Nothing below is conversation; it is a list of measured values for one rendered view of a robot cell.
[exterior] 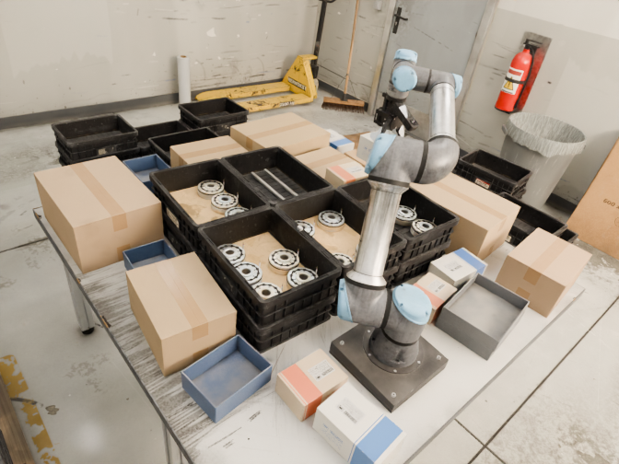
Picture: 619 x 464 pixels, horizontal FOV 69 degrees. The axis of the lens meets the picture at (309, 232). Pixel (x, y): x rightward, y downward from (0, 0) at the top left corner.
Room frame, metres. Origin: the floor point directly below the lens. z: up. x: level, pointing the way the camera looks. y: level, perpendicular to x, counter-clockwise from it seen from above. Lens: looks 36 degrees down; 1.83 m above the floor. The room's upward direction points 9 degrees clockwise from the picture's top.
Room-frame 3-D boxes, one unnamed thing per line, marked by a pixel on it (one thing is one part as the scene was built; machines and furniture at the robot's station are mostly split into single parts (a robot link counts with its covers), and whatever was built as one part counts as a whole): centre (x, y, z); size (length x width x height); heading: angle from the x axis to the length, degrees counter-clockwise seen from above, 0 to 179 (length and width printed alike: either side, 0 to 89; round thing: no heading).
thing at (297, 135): (2.11, 0.22, 0.80); 0.40 x 0.30 x 0.20; 139
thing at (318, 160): (1.91, -0.01, 0.78); 0.30 x 0.22 x 0.16; 138
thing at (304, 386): (0.79, -0.07, 0.74); 0.16 x 0.12 x 0.07; 135
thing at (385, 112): (1.63, -0.23, 1.25); 0.09 x 0.08 x 0.12; 46
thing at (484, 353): (1.17, -0.64, 0.73); 0.27 x 0.20 x 0.05; 142
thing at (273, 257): (1.17, 0.07, 0.86); 0.10 x 0.10 x 0.01
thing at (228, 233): (1.12, 0.12, 0.87); 0.40 x 0.30 x 0.11; 43
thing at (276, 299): (1.12, 0.12, 0.92); 0.40 x 0.30 x 0.02; 43
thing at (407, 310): (0.95, -0.31, 0.91); 0.13 x 0.12 x 0.14; 87
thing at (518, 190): (2.75, -1.13, 0.37); 0.42 x 0.34 x 0.46; 46
